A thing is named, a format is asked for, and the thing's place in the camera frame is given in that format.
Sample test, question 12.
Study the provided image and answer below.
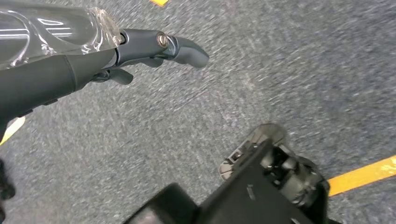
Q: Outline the yellow floor tape square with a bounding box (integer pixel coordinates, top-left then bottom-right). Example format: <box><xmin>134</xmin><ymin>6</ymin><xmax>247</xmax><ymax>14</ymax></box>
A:
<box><xmin>328</xmin><ymin>154</ymin><xmax>396</xmax><ymax>197</ymax></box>

